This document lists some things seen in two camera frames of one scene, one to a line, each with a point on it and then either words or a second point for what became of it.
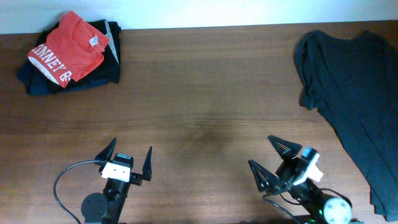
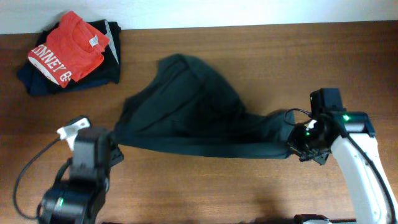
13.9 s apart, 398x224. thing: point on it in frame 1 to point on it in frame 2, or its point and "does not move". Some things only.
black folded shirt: (107, 70) does not move
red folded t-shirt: (71, 51) does not move
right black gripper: (283, 173) to (306, 154)
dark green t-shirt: (354, 83) to (189, 107)
